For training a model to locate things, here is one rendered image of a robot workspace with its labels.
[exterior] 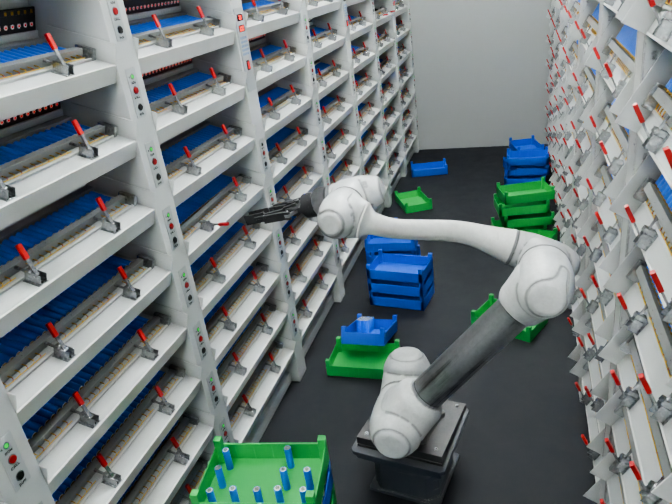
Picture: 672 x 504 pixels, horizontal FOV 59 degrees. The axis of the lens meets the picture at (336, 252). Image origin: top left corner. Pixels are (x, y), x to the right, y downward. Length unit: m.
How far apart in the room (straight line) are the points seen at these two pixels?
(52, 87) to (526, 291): 1.16
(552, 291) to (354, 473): 1.12
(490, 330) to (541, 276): 0.22
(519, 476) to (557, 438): 0.24
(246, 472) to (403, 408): 0.46
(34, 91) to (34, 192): 0.21
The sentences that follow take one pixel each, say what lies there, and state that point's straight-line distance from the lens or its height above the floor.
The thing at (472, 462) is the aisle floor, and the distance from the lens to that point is 2.31.
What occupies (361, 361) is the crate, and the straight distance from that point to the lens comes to 2.81.
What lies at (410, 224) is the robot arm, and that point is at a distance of 1.61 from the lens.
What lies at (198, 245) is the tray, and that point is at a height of 0.93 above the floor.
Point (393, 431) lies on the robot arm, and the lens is 1.75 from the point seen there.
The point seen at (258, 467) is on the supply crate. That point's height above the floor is 0.48.
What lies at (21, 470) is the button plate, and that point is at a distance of 1.41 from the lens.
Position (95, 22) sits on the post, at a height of 1.59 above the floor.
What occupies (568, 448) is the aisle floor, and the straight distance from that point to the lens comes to 2.39.
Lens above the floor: 1.62
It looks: 25 degrees down
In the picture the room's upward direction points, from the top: 8 degrees counter-clockwise
